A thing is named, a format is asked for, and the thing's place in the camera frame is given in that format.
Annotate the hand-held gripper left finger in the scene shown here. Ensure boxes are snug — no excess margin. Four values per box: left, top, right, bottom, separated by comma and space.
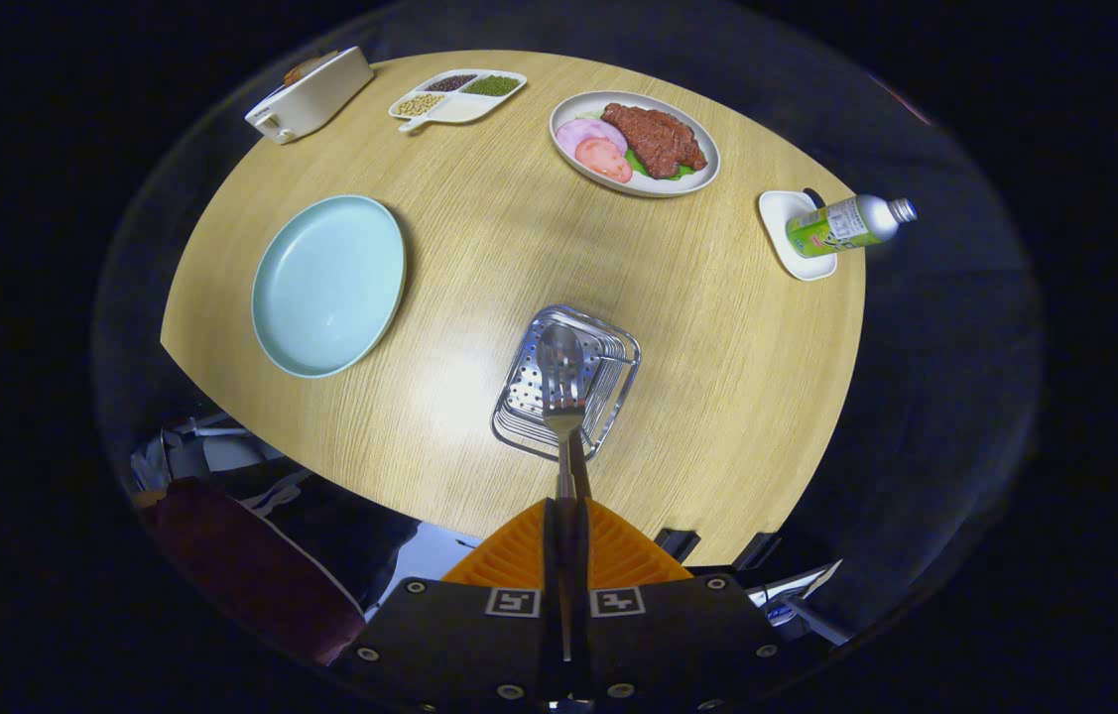
330, 496, 567, 710

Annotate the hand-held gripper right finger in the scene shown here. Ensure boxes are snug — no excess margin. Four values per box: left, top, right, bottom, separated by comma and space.
566, 496, 803, 710

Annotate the fork with brown handle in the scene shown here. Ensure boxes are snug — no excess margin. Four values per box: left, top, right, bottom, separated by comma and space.
539, 342, 591, 502

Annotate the spoon with brown handle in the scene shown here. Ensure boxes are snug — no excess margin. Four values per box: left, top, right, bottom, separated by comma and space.
537, 322, 594, 497

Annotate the black and white cloth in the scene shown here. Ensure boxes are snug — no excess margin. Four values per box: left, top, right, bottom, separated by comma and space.
130, 412, 421, 611

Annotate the dark red cloth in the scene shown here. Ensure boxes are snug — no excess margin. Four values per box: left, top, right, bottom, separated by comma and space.
137, 478, 366, 665

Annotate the light blue plate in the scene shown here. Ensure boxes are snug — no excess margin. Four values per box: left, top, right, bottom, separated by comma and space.
251, 194, 408, 379

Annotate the white square coaster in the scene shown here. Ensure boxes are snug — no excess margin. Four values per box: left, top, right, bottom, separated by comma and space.
758, 189, 838, 283

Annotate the green lettuce leaf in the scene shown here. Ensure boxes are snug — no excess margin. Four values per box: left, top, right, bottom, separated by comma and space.
624, 149, 696, 181

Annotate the red ham slice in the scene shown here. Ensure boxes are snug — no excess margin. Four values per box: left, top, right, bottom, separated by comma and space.
574, 137, 634, 184

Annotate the green label metal bottle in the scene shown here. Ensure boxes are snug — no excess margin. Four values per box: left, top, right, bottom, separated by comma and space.
786, 194, 919, 260

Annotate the pale pink ham slice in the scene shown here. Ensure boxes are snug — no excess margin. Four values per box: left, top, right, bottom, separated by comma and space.
556, 118, 629, 160

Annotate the brown steak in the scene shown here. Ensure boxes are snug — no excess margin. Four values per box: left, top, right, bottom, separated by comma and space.
602, 102, 708, 179

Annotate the white round food plate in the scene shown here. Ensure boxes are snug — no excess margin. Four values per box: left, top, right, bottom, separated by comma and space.
549, 90, 721, 198

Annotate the white divided dish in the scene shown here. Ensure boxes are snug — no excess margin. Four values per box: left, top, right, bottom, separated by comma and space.
388, 68, 528, 134

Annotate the white toaster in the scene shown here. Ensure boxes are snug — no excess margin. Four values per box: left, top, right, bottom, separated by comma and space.
244, 46, 375, 146

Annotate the metal wire basket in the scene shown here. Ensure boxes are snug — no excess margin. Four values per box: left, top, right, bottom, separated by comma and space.
491, 304, 642, 463

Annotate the white metal frame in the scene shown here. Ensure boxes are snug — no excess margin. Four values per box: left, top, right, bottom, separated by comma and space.
752, 560, 852, 646

